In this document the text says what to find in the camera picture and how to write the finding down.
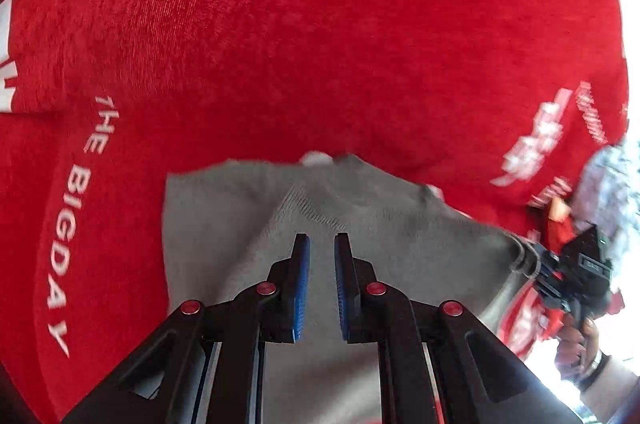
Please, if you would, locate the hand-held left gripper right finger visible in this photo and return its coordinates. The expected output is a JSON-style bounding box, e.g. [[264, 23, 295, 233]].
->
[[334, 232, 583, 424]]

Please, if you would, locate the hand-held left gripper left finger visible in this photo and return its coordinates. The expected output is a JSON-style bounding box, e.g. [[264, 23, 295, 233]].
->
[[62, 233, 312, 424]]

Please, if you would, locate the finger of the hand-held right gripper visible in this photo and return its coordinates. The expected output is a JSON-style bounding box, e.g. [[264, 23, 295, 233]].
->
[[527, 246, 557, 285]]

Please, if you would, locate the grey knitted sweater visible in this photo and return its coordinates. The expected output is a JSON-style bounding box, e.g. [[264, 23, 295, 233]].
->
[[162, 154, 543, 424]]

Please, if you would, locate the person's right forearm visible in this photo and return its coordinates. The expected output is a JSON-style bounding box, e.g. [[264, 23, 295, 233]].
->
[[582, 361, 640, 424]]

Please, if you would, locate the person's right hand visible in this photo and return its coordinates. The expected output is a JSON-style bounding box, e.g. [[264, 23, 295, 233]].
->
[[555, 316, 602, 381]]

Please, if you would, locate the grey white mottled cloth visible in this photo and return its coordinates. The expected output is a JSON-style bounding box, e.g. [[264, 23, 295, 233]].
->
[[575, 144, 640, 255]]

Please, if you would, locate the black wristband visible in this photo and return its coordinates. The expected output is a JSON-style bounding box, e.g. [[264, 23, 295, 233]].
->
[[580, 351, 610, 392]]

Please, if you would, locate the red printed blanket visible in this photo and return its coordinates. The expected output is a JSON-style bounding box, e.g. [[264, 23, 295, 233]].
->
[[0, 0, 633, 424]]

